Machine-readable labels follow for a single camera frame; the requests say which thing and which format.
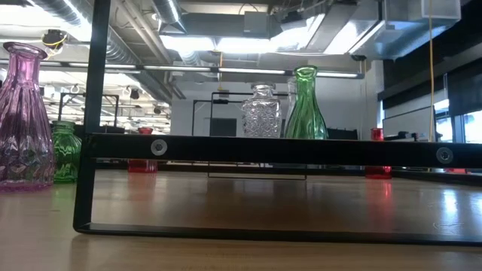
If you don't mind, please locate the clear patterned square vase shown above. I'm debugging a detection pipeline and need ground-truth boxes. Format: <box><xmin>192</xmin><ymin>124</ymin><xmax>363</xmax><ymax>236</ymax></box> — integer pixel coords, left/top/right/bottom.
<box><xmin>240</xmin><ymin>83</ymin><xmax>282</xmax><ymax>139</ymax></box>

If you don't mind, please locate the clear tall bottle vase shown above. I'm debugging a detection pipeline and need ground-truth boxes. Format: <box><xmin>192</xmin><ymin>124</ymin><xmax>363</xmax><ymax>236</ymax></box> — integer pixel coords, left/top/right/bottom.
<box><xmin>285</xmin><ymin>76</ymin><xmax>300</xmax><ymax>129</ymax></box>

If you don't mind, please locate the green slender twisted vase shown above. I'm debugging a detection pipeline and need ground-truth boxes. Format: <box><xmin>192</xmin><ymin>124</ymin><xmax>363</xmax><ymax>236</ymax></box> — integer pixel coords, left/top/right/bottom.
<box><xmin>284</xmin><ymin>65</ymin><xmax>329</xmax><ymax>140</ymax></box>

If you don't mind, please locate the red square glass vase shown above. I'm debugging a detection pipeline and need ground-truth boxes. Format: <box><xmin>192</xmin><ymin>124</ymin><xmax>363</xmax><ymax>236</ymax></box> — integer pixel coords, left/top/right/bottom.
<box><xmin>127</xmin><ymin>126</ymin><xmax>159</xmax><ymax>174</ymax></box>

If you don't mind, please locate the red tall ribbed vase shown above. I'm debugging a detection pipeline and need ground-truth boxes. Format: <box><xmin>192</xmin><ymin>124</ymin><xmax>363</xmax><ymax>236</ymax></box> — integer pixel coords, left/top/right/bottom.
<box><xmin>364</xmin><ymin>127</ymin><xmax>393</xmax><ymax>180</ymax></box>

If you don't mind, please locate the green round ribbed vase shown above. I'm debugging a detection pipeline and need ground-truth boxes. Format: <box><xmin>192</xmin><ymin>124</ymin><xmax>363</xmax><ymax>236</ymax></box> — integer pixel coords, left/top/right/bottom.
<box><xmin>51</xmin><ymin>120</ymin><xmax>83</xmax><ymax>184</ymax></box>

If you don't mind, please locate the pink diamond-pattern tall vase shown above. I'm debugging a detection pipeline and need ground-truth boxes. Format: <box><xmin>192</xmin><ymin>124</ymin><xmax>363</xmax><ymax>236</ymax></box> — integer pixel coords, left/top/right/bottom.
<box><xmin>0</xmin><ymin>41</ymin><xmax>56</xmax><ymax>193</ymax></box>

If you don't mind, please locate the long ceiling light bar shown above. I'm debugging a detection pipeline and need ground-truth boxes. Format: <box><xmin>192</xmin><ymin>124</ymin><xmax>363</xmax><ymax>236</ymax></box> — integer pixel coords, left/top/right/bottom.
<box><xmin>0</xmin><ymin>59</ymin><xmax>365</xmax><ymax>80</ymax></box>

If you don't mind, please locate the black furniture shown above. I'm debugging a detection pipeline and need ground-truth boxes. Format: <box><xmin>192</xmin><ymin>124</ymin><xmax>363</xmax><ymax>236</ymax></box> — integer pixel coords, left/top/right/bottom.
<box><xmin>326</xmin><ymin>127</ymin><xmax>358</xmax><ymax>141</ymax></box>

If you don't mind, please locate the gray ceiling box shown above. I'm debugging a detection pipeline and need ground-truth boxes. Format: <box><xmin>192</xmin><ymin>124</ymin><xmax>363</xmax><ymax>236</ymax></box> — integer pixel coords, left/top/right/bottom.
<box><xmin>243</xmin><ymin>10</ymin><xmax>272</xmax><ymax>38</ymax></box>

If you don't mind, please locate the wooden shelf black metal frame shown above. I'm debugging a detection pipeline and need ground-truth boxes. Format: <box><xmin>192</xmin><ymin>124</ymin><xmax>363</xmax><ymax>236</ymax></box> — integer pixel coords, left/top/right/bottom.
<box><xmin>72</xmin><ymin>0</ymin><xmax>482</xmax><ymax>248</ymax></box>

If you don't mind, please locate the silver rectangular ceiling duct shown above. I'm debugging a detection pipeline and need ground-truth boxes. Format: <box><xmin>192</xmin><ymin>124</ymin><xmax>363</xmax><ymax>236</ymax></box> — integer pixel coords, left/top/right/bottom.
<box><xmin>304</xmin><ymin>0</ymin><xmax>462</xmax><ymax>61</ymax></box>

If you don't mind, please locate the black aluminium rig frame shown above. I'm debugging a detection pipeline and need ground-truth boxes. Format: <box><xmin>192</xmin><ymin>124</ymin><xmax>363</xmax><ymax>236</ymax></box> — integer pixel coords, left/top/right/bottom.
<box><xmin>93</xmin><ymin>160</ymin><xmax>482</xmax><ymax>186</ymax></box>

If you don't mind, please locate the black yellow cable reel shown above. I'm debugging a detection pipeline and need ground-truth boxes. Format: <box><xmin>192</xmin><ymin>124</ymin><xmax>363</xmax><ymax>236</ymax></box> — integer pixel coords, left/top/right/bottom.
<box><xmin>40</xmin><ymin>29</ymin><xmax>69</xmax><ymax>50</ymax></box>

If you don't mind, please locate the silver round ventilation duct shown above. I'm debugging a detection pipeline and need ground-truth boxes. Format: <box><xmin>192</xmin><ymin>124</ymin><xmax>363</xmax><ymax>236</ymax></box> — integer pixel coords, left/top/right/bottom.
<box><xmin>32</xmin><ymin>0</ymin><xmax>174</xmax><ymax>105</ymax></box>

